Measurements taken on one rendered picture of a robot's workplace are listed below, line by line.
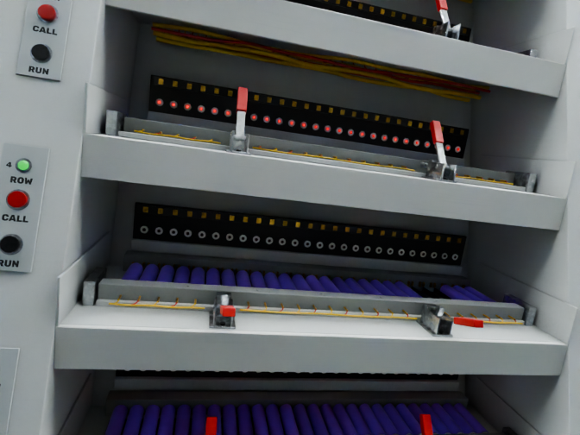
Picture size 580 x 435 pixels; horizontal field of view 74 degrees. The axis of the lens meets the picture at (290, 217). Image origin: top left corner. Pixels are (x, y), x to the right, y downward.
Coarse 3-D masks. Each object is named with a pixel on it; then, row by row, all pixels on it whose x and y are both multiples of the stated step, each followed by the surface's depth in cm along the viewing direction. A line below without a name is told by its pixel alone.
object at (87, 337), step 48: (144, 240) 56; (96, 288) 43; (480, 288) 67; (528, 288) 57; (96, 336) 38; (144, 336) 39; (192, 336) 40; (240, 336) 41; (288, 336) 42; (336, 336) 44; (384, 336) 45; (480, 336) 49; (528, 336) 51
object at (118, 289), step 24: (120, 288) 43; (144, 288) 44; (168, 288) 44; (192, 288) 45; (216, 288) 46; (240, 288) 47; (264, 288) 48; (288, 312) 46; (312, 312) 47; (384, 312) 51; (408, 312) 51; (456, 312) 53; (480, 312) 54; (504, 312) 54
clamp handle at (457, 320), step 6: (438, 312) 48; (444, 318) 47; (450, 318) 46; (456, 318) 44; (462, 318) 43; (468, 318) 43; (456, 324) 44; (462, 324) 43; (468, 324) 42; (474, 324) 42; (480, 324) 42
